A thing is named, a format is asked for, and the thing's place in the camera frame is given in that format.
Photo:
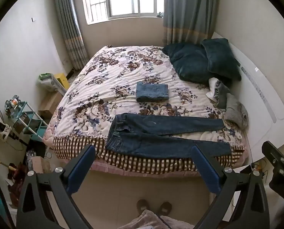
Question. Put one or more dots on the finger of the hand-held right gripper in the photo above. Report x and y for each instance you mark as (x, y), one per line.
(271, 151)

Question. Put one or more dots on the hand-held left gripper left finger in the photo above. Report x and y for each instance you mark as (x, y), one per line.
(81, 169)

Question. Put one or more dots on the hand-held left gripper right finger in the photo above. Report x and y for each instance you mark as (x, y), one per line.
(205, 171)

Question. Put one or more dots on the dark blue jeans pants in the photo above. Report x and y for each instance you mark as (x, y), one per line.
(156, 133)

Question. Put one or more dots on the white headboard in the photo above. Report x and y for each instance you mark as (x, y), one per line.
(258, 93)

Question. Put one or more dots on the teal shelf rack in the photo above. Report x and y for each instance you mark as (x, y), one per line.
(33, 121)

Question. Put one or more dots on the brown cardboard box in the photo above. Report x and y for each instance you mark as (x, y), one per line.
(50, 103)

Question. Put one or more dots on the dark grey garment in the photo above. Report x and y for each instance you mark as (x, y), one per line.
(223, 95)

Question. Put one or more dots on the person's pink pajama legs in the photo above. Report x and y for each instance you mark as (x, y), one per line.
(146, 221)

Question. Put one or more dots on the white cloth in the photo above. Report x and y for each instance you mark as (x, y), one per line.
(212, 89)

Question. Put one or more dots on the yellow box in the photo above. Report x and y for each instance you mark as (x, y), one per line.
(62, 81)

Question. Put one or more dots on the clear plastic bag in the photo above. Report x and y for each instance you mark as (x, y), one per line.
(45, 83)

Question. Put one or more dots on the folded light blue jeans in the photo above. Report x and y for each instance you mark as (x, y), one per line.
(151, 91)

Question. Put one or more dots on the floral bed blanket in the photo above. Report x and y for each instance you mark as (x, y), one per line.
(113, 76)

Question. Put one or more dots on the large dark teal pillow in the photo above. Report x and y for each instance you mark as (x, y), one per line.
(189, 62)

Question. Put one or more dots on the narrow blue-grey striped curtain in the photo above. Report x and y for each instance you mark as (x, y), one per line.
(70, 28)

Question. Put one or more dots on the wide blue-grey striped curtain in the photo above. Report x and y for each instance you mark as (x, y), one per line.
(189, 12)

